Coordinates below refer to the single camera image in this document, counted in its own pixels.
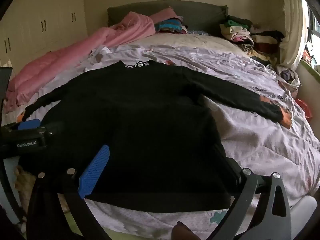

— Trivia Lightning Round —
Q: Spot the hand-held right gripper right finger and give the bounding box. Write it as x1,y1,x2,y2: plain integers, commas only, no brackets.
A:
205,157,293,240

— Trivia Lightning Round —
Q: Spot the cream wardrobe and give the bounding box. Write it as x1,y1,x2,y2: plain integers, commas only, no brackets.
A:
0,0,88,74

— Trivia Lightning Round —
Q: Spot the window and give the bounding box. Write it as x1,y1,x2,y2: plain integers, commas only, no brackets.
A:
301,0,320,55

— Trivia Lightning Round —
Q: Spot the purple crumpled cloth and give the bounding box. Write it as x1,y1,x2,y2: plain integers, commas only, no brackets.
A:
276,65,301,91

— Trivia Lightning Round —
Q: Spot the pink blanket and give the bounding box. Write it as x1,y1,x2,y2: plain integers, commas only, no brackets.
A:
5,12,156,113

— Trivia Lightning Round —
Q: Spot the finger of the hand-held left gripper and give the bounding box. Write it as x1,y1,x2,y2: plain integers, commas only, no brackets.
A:
37,121,64,137
17,119,41,131

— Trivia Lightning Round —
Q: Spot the pile of colourful folded clothes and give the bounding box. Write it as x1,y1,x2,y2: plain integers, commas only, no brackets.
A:
154,17,188,34

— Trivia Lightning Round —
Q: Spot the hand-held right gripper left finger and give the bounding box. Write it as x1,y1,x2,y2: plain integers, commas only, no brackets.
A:
26,144,110,240

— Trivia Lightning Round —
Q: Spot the large heap of mixed clothes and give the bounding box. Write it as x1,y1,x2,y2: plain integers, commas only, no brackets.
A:
219,15,286,65

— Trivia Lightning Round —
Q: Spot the cream curtain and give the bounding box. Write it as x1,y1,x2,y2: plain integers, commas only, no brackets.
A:
279,0,307,71

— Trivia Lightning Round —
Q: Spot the pink pillow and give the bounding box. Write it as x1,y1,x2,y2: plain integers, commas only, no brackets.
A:
149,7,184,24

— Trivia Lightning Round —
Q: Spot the lilac printed bedsheet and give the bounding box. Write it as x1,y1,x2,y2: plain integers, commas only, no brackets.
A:
2,44,320,233

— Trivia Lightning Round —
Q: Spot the black sweater with orange cuffs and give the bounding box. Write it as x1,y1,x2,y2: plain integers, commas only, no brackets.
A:
22,59,292,212

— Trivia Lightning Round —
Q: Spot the grey headboard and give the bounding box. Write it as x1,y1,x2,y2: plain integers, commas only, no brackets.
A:
107,0,229,37

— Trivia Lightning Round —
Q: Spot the red cloth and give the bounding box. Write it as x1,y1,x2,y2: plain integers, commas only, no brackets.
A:
295,99,313,122

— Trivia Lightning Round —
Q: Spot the dark board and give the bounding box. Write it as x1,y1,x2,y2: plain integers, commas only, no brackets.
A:
0,66,13,117

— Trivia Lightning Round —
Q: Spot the cream bed cover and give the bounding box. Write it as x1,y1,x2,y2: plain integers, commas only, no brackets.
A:
125,32,242,53

